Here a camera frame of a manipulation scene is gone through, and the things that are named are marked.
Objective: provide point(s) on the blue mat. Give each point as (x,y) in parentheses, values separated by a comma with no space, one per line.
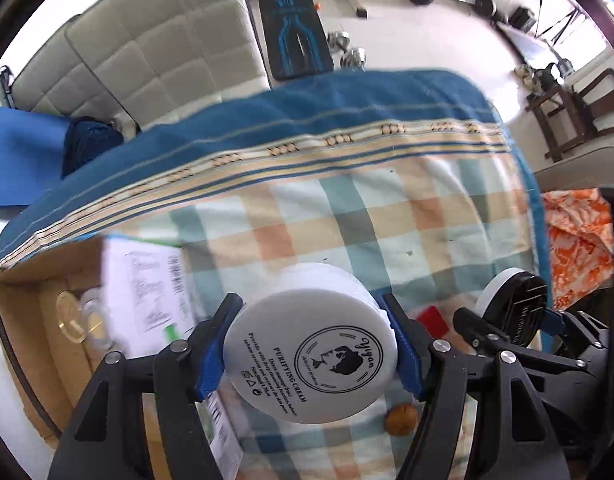
(22,160)

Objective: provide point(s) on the chrome dumbbell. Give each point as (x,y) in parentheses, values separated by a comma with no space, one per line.
(338,40)
(354,58)

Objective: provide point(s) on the grey table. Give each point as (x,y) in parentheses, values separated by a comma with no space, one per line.
(582,170)

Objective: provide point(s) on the white cream jar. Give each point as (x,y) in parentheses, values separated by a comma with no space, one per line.
(309,345)

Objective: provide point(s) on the white jar with black lid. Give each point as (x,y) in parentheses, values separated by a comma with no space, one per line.
(518,310)

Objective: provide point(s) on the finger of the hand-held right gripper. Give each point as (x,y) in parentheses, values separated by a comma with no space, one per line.
(556,321)
(468,324)

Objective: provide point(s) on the small red object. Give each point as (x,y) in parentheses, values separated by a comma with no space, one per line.
(433,321)

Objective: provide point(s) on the checked blanket with blue border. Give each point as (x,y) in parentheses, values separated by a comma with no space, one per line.
(337,200)

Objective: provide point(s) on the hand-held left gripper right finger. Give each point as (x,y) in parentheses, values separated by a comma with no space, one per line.
(406,355)

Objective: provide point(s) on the beige quilted sofa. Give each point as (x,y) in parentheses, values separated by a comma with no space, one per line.
(152,45)

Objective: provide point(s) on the white printed paper label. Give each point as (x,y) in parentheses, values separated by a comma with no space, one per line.
(142,300)

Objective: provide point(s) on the dark blue knitted cloth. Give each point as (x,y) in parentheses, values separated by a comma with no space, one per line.
(89,145)

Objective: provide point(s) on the brown walnut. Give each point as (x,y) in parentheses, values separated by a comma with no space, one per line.
(401,419)

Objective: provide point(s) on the black and blue weight bench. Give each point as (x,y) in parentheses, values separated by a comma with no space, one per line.
(294,30)

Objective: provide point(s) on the cardboard box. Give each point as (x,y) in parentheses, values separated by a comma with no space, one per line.
(27,360)

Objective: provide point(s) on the dark wooden chair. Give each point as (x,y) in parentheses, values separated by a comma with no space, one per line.
(582,110)

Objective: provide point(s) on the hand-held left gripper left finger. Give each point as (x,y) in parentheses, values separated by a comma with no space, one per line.
(213,360)

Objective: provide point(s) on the orange patterned cloth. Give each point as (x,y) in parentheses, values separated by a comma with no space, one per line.
(577,240)

